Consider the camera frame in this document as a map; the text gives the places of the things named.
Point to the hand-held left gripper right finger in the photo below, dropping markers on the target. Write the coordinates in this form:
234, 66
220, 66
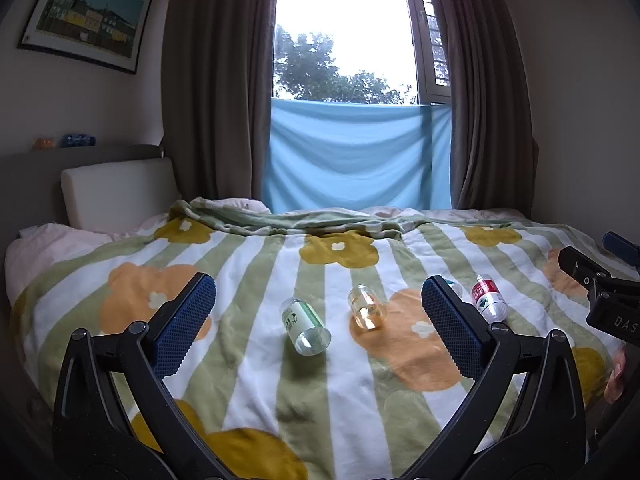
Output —
449, 327

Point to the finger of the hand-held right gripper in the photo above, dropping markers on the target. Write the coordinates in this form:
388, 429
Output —
580, 262
621, 246

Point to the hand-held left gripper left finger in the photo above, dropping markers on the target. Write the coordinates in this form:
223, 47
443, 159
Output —
186, 322

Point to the clear cup green label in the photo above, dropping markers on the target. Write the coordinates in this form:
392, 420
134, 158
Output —
306, 329

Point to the clear cup teal label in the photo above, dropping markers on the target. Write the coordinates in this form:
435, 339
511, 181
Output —
455, 288

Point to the clear cup yellow tint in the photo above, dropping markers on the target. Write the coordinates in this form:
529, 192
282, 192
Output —
367, 308

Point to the person's right hand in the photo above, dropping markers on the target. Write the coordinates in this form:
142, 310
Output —
616, 377

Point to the small bottle red label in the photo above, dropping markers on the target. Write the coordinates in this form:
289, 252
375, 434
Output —
490, 300

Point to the striped flower printed blanket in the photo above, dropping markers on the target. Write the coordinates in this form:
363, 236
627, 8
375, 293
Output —
260, 270

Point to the white pillow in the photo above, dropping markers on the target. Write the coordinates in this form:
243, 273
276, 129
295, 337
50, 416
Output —
116, 191

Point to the brown curtain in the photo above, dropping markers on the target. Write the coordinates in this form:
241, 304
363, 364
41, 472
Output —
220, 80
487, 90

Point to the light blue cloth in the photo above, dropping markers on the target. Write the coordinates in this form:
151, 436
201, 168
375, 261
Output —
355, 155

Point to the small blue item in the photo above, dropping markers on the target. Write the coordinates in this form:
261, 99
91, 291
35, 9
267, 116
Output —
78, 140

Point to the grey bed headboard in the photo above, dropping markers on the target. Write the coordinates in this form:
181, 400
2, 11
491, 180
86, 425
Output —
27, 177

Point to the small orange item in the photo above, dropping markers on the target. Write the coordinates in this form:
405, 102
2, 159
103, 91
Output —
44, 144

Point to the open window casement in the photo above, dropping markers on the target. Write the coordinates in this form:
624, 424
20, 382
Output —
432, 45

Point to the framed picture of houses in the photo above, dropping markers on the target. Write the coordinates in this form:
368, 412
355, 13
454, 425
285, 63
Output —
85, 12

